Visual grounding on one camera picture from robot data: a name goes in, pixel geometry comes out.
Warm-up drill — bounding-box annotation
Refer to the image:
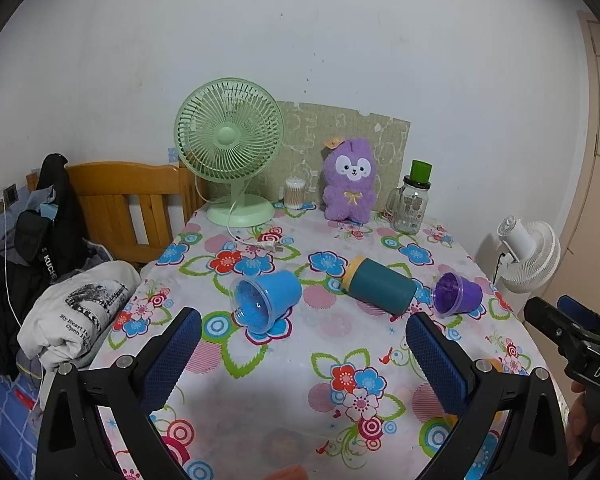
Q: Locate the cotton swab container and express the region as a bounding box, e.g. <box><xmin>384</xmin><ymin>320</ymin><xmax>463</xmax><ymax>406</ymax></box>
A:
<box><xmin>283</xmin><ymin>178</ymin><xmax>306</xmax><ymax>210</ymax></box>

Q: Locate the blue checked bed sheet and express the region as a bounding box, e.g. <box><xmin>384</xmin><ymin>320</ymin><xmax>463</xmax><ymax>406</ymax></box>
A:
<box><xmin>0</xmin><ymin>366</ymin><xmax>48</xmax><ymax>480</ymax></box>

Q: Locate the white fan cable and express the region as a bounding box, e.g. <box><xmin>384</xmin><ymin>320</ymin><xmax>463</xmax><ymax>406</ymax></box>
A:
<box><xmin>195</xmin><ymin>174</ymin><xmax>285</xmax><ymax>254</ymax></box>

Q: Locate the white printed shirt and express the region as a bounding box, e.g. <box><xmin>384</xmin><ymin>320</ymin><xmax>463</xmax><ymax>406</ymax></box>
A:
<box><xmin>17</xmin><ymin>261</ymin><xmax>142</xmax><ymax>374</ymax></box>

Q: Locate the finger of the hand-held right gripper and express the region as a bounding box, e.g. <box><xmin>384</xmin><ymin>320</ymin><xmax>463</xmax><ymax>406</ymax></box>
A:
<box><xmin>557</xmin><ymin>294</ymin><xmax>600</xmax><ymax>347</ymax></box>
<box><xmin>524</xmin><ymin>297</ymin><xmax>589</xmax><ymax>357</ymax></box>

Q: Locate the blue plastic cup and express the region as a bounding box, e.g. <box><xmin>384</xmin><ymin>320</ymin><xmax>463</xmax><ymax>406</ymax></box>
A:
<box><xmin>229</xmin><ymin>269</ymin><xmax>302</xmax><ymax>334</ymax></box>

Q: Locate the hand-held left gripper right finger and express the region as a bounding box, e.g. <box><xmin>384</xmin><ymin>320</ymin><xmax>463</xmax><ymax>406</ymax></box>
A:
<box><xmin>405</xmin><ymin>312</ymin><xmax>569</xmax><ymax>480</ymax></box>

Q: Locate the purple plastic cup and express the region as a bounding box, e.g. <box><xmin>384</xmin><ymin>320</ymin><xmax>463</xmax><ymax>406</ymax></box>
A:
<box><xmin>432</xmin><ymin>271</ymin><xmax>484</xmax><ymax>317</ymax></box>

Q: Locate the white standing fan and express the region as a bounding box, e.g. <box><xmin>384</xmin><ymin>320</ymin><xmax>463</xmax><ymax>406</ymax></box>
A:
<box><xmin>494</xmin><ymin>215</ymin><xmax>562</xmax><ymax>295</ymax></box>

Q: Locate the purple plush toy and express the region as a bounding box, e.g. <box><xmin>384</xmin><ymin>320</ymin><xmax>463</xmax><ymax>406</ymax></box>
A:
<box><xmin>319</xmin><ymin>135</ymin><xmax>381</xmax><ymax>225</ymax></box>

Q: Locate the person's right hand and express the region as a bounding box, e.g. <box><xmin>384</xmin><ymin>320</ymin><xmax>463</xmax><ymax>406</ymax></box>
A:
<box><xmin>567</xmin><ymin>380</ymin><xmax>589</xmax><ymax>467</ymax></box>

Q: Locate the green desk fan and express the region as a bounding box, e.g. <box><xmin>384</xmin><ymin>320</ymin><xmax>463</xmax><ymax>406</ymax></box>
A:
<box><xmin>173</xmin><ymin>77</ymin><xmax>285</xmax><ymax>229</ymax></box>

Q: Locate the beige door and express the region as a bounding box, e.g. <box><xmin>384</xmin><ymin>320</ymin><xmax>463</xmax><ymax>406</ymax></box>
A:
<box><xmin>554</xmin><ymin>10</ymin><xmax>600</xmax><ymax>313</ymax></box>

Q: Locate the patterned beige board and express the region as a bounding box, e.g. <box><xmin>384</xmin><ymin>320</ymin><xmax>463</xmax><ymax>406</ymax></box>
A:
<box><xmin>274</xmin><ymin>101</ymin><xmax>412</xmax><ymax>212</ymax></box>

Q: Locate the teal cup with yellow rim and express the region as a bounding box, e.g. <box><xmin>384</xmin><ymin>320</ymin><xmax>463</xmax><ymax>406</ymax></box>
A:
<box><xmin>342</xmin><ymin>255</ymin><xmax>419</xmax><ymax>317</ymax></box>

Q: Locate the glass jar with green lid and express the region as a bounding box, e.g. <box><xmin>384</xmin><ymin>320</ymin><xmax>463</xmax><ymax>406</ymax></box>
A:
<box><xmin>385</xmin><ymin>159</ymin><xmax>434</xmax><ymax>235</ymax></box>

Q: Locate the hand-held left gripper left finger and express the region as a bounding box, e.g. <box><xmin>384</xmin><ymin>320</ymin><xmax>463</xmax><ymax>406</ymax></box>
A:
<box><xmin>36</xmin><ymin>307</ymin><xmax>202</xmax><ymax>480</ymax></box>

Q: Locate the wooden chair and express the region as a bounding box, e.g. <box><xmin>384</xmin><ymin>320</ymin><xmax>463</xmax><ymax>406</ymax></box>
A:
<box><xmin>26</xmin><ymin>160</ymin><xmax>207</xmax><ymax>267</ymax></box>

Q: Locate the floral tablecloth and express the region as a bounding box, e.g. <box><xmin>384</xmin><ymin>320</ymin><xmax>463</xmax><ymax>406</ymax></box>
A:
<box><xmin>87</xmin><ymin>202</ymin><xmax>572</xmax><ymax>480</ymax></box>

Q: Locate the black jacket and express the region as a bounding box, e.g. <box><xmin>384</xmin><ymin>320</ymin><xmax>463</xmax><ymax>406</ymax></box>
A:
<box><xmin>0</xmin><ymin>153</ymin><xmax>89</xmax><ymax>377</ymax></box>

